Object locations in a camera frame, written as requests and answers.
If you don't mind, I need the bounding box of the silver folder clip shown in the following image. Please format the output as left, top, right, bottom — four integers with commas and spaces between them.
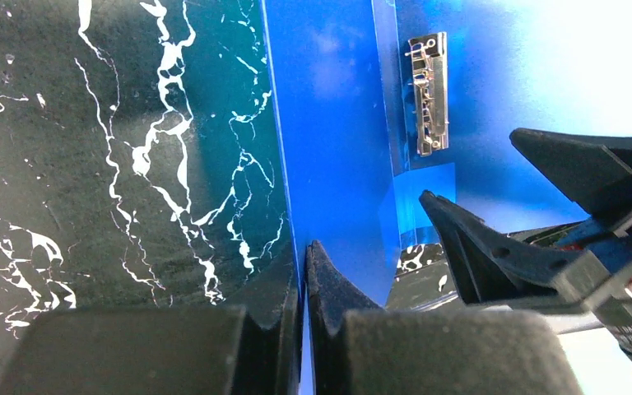
406, 31, 449, 157

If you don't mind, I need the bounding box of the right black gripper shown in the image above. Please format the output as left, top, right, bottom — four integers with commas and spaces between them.
419, 128, 632, 360

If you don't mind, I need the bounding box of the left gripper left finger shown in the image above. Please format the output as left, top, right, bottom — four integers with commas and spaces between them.
0, 247, 301, 394

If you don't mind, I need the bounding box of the blue plastic folder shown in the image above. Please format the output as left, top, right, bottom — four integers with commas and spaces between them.
261, 0, 632, 395

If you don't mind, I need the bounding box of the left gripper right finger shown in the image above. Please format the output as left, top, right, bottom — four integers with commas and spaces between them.
305, 241, 581, 394

